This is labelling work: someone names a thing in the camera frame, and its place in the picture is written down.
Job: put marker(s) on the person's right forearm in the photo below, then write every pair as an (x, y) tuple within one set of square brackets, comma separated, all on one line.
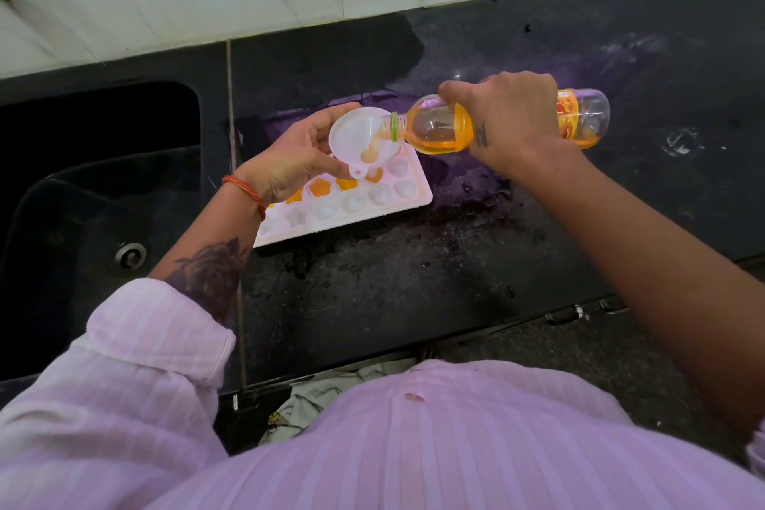
[(669, 276)]

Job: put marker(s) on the person's right hand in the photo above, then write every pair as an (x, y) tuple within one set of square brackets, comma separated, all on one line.
[(514, 115)]

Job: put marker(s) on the person's left forearm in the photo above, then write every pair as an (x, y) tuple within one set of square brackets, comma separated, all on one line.
[(209, 270)]

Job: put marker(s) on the white ice cube tray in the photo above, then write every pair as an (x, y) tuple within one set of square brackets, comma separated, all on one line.
[(358, 211)]

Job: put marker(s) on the pink striped shirt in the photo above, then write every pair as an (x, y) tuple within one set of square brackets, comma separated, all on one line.
[(388, 450)]

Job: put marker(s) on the white plastic funnel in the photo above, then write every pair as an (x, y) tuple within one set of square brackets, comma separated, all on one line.
[(352, 136)]

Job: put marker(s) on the orange juice bottle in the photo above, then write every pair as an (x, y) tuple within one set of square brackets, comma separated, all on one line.
[(436, 130)]

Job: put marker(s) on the black sink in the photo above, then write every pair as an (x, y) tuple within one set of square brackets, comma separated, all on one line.
[(89, 199)]

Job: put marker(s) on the person's left hand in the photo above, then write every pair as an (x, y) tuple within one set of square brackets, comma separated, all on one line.
[(287, 166)]

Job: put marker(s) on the metal sink drain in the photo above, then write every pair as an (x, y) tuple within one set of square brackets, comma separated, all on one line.
[(131, 256)]

